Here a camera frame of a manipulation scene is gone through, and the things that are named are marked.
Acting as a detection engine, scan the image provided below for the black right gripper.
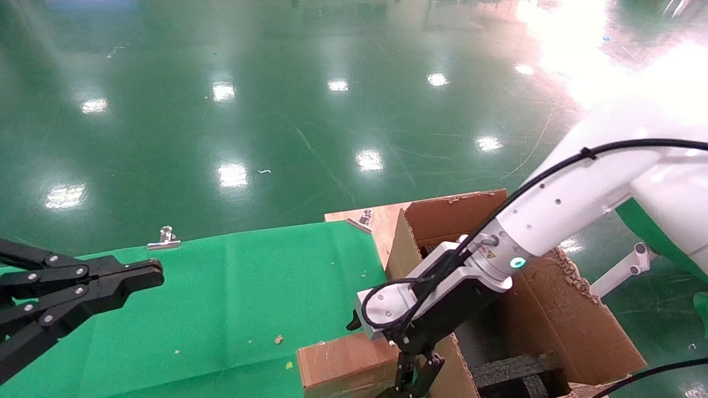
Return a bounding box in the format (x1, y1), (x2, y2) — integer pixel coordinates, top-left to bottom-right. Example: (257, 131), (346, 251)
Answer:
(346, 275), (513, 398)

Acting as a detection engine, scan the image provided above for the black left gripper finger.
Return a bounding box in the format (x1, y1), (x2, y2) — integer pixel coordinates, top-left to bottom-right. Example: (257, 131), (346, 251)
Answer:
(0, 239), (164, 289)
(0, 274), (165, 383)

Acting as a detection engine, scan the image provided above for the small brown cardboard box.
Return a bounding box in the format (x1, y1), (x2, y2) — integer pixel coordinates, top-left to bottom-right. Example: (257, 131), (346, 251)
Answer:
(296, 332), (400, 398)

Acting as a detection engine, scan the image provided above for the large open cardboard carton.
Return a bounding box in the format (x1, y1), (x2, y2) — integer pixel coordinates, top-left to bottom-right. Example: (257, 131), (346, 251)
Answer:
(386, 189), (648, 398)

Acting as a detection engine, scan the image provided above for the silver binder clip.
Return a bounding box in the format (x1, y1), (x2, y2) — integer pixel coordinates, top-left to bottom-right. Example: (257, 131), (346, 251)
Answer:
(347, 209), (374, 234)
(147, 225), (182, 251)

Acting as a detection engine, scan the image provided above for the green table cloth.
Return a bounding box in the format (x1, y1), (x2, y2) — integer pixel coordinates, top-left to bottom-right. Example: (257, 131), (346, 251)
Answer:
(0, 221), (388, 398)
(616, 198), (708, 284)

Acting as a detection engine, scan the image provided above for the white tube leg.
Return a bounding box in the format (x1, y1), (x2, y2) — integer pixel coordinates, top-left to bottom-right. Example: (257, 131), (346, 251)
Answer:
(591, 242), (657, 299)

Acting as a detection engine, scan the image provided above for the small green cloth piece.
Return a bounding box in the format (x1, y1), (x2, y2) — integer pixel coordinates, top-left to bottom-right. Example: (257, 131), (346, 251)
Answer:
(693, 292), (708, 339)

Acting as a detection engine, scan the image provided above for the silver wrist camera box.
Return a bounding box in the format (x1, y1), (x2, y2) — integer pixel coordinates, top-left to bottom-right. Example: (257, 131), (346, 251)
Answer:
(356, 242), (513, 341)

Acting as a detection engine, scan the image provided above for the black slack cable loop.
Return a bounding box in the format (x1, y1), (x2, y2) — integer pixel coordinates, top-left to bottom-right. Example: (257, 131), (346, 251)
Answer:
(592, 358), (708, 398)

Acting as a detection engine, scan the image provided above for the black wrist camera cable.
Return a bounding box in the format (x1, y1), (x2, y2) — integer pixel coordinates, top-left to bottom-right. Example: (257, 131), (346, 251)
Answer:
(360, 138), (708, 339)

